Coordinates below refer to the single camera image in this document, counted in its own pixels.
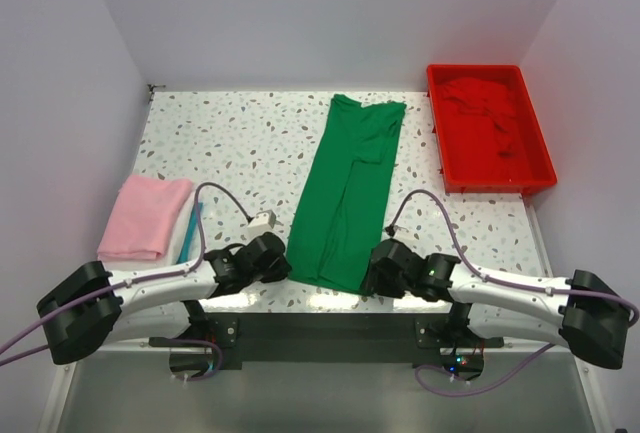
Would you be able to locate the green t shirt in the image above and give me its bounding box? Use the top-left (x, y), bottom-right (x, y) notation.
top-left (286, 94), bottom-right (406, 295)

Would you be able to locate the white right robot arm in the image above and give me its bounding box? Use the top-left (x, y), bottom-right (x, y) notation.
top-left (363, 239), bottom-right (639, 370)

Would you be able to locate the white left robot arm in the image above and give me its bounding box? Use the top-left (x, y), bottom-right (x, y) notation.
top-left (37, 233), bottom-right (292, 365)

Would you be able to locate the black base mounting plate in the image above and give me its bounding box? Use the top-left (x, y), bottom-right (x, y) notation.
top-left (149, 313), bottom-right (504, 369)

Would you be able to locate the folded teal t shirt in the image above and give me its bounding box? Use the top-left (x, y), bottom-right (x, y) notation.
top-left (177, 202), bottom-right (203, 263)

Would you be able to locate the folded white t shirt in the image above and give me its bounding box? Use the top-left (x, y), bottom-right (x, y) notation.
top-left (154, 193), bottom-right (196, 266)

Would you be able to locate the folded pink t shirt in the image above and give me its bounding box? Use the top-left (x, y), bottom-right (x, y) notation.
top-left (97, 175), bottom-right (194, 261)

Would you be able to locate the red t shirt in bin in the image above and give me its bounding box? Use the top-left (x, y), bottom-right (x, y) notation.
top-left (437, 77), bottom-right (527, 183)

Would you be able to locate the red plastic bin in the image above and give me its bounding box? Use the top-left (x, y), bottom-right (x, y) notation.
top-left (426, 64), bottom-right (557, 196)

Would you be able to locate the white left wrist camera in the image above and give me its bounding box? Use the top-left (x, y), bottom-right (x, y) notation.
top-left (247, 210), bottom-right (277, 235)

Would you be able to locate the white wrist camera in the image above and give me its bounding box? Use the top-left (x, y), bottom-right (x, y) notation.
top-left (384, 224), bottom-right (412, 243)
top-left (247, 210), bottom-right (277, 235)

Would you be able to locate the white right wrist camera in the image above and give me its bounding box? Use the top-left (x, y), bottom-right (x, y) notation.
top-left (384, 224), bottom-right (412, 243)

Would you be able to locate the aluminium frame rail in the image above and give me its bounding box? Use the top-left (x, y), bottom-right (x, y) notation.
top-left (37, 197), bottom-right (596, 433)

